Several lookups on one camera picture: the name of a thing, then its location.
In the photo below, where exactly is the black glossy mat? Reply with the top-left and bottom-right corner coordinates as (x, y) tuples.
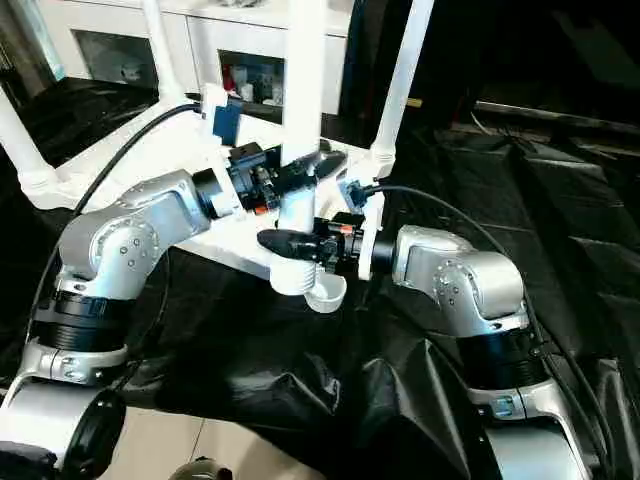
(0, 74), (640, 480)

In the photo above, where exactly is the black flat monitor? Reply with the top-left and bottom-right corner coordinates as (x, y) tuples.
(472, 0), (640, 136)

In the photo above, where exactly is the white plastic table top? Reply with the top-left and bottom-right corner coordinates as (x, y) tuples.
(19, 97), (397, 315)

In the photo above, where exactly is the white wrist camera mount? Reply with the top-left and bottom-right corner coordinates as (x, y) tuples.
(198, 83), (250, 222)
(337, 167), (387, 281)

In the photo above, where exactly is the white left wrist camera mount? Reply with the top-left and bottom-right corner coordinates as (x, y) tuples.
(198, 83), (250, 222)

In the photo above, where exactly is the white glass door cabinet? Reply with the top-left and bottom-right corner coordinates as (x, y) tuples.
(37, 0), (354, 121)

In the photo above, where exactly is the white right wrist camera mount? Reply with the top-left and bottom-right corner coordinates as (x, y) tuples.
(337, 167), (387, 281)

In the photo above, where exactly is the dark brown rounded object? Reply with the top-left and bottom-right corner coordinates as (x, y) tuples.
(173, 457), (232, 480)

